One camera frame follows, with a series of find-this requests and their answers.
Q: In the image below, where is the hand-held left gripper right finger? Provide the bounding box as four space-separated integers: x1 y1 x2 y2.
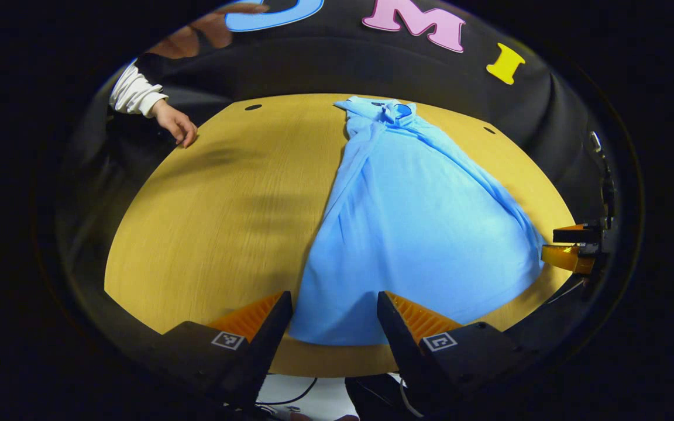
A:
377 291 525 419

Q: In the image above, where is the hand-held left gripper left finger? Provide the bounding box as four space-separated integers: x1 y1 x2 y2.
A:
160 291 294 409

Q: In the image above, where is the light blue polo T-shirt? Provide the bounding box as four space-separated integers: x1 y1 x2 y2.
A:
288 95 547 347

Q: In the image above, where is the black backdrop cloth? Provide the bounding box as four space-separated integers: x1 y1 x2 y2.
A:
74 0 613 194

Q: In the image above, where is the thin black cable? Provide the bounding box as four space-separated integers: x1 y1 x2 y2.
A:
255 377 318 407

